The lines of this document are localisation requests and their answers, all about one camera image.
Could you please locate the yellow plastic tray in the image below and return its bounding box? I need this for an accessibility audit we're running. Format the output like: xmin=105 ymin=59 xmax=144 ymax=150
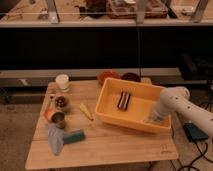
xmin=95 ymin=78 xmax=171 ymax=133

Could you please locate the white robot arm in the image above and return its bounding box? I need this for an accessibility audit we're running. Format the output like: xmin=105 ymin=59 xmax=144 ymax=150
xmin=145 ymin=86 xmax=213 ymax=138

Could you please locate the dark striped block in tray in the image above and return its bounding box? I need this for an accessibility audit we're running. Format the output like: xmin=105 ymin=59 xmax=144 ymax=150
xmin=117 ymin=91 xmax=131 ymax=111

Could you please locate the dark brown bowl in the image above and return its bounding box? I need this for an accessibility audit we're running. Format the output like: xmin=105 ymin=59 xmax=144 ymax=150
xmin=121 ymin=73 xmax=141 ymax=82

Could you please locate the orange ceramic bowl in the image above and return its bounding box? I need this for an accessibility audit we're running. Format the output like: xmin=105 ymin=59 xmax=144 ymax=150
xmin=97 ymin=70 xmax=120 ymax=85

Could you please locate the teal sponge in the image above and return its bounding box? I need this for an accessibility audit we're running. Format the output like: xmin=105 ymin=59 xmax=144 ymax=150
xmin=63 ymin=130 xmax=85 ymax=144

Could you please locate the wooden folding table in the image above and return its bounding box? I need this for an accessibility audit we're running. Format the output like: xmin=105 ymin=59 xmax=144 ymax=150
xmin=25 ymin=80 xmax=178 ymax=170

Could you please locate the small bowl with pinecone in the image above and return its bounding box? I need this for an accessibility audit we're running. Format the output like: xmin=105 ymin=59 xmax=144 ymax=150
xmin=54 ymin=96 xmax=70 ymax=113

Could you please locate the orange tin can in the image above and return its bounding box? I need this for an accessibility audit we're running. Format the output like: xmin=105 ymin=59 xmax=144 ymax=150
xmin=44 ymin=109 xmax=66 ymax=129

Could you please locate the white cup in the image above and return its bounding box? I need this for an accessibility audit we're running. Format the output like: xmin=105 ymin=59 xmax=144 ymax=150
xmin=55 ymin=74 xmax=69 ymax=92

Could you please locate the grey cloth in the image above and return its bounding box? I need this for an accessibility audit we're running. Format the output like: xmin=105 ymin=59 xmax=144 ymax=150
xmin=45 ymin=123 xmax=64 ymax=155

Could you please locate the black cable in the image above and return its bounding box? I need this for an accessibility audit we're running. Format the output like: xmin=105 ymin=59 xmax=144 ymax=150
xmin=176 ymin=138 xmax=213 ymax=171

